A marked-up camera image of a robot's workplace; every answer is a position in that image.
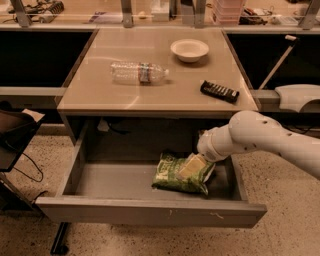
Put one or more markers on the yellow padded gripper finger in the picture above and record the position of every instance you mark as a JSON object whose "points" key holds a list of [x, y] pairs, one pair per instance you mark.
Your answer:
{"points": [[192, 167]]}

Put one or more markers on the green jalapeno chip bag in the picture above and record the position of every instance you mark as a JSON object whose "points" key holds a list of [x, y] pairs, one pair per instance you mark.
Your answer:
{"points": [[166, 175]]}

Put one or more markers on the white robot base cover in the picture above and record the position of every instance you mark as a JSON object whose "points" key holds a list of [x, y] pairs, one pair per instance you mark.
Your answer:
{"points": [[294, 97]]}

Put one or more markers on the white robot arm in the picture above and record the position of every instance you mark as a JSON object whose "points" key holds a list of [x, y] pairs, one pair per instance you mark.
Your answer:
{"points": [[249, 131]]}

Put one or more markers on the open grey drawer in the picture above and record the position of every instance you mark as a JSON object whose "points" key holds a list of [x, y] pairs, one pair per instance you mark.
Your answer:
{"points": [[110, 181]]}

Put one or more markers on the grey counter cabinet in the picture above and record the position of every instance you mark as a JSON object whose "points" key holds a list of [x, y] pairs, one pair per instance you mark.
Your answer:
{"points": [[146, 90]]}

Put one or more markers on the black snack bar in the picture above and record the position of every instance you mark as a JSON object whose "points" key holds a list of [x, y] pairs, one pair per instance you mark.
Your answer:
{"points": [[219, 92]]}

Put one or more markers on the white bowl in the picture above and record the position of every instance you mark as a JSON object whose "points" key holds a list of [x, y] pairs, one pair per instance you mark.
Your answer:
{"points": [[189, 50]]}

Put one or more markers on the clear plastic water bottle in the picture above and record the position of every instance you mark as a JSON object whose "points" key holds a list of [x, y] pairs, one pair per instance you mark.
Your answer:
{"points": [[124, 72]]}

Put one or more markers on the pink stacked bins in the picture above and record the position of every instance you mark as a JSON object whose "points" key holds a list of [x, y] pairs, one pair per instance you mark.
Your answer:
{"points": [[227, 12]]}

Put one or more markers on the black chair at left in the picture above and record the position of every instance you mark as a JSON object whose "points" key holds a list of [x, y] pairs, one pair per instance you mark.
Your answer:
{"points": [[17, 128]]}

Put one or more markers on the white stick handle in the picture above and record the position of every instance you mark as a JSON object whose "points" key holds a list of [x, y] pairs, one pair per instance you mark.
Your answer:
{"points": [[292, 42]]}

